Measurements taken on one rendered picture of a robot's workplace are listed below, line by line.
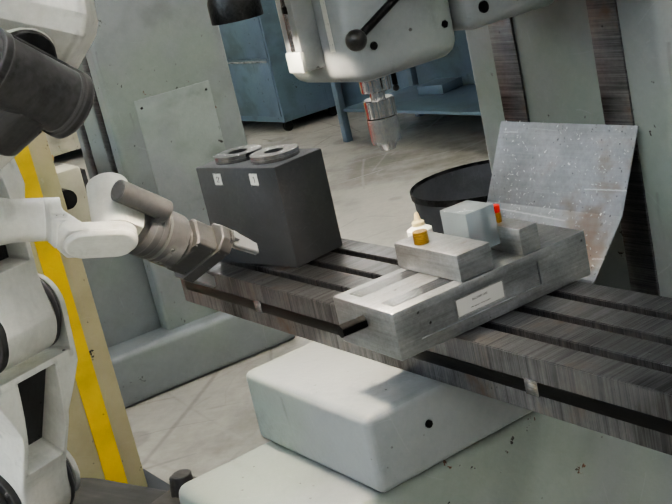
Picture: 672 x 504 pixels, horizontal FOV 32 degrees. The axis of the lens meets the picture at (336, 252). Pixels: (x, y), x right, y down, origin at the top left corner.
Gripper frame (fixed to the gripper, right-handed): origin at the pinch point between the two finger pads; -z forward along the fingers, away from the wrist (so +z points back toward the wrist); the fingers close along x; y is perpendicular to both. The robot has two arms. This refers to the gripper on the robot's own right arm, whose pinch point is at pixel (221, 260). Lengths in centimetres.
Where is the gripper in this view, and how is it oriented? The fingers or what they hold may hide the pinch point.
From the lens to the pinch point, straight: 198.0
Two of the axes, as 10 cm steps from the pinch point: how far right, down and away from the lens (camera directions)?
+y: -2.4, -7.9, 5.7
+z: -6.6, -3.0, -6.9
